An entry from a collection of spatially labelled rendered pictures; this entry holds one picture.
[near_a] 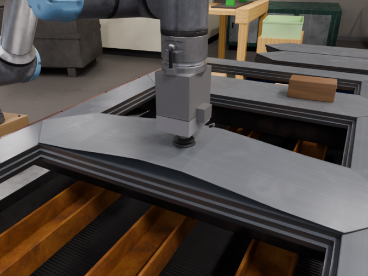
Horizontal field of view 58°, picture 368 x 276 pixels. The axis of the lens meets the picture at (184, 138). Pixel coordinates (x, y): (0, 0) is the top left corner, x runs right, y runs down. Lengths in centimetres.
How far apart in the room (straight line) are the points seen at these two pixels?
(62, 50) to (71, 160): 373
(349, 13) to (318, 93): 645
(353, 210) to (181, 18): 37
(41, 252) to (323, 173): 51
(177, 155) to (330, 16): 514
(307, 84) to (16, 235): 77
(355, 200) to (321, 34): 513
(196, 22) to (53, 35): 388
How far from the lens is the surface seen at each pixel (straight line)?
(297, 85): 95
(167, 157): 56
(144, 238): 69
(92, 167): 63
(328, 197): 55
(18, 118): 120
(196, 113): 55
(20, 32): 106
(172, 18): 51
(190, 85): 52
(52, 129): 78
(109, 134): 69
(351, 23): 740
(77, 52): 430
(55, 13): 50
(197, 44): 52
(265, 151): 62
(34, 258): 67
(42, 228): 76
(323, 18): 561
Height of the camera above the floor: 115
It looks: 26 degrees down
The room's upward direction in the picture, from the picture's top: straight up
